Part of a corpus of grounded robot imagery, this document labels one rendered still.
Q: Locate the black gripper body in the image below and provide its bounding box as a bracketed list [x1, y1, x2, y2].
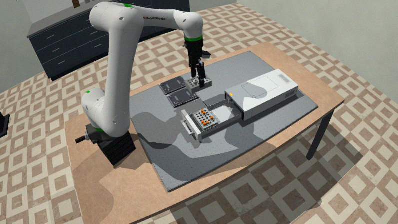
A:
[187, 48, 203, 65]

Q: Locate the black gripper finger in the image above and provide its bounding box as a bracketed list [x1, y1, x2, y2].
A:
[193, 59, 206, 88]
[188, 56, 197, 78]

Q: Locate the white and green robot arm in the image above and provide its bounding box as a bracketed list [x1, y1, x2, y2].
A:
[75, 2, 204, 144]

